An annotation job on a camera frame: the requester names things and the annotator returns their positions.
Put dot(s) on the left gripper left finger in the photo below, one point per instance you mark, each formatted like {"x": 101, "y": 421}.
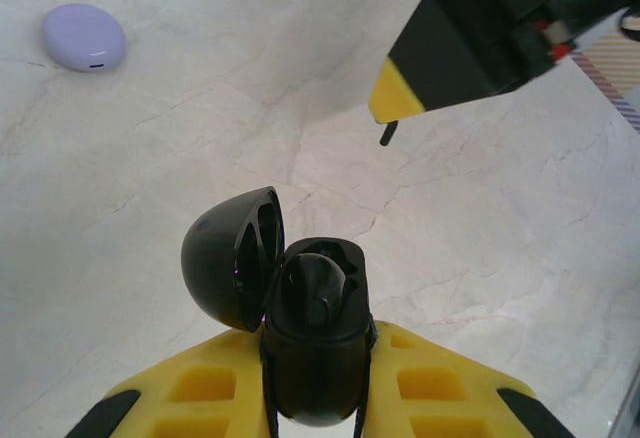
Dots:
{"x": 150, "y": 398}

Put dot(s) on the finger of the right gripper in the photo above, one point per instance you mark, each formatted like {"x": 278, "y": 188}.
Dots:
{"x": 450, "y": 53}

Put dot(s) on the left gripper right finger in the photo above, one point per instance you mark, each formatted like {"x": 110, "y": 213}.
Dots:
{"x": 480, "y": 403}

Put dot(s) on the black earbud charging case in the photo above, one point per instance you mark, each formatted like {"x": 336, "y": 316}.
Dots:
{"x": 320, "y": 368}

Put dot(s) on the lilac earbud charging case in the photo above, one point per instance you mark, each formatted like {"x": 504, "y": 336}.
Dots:
{"x": 82, "y": 35}

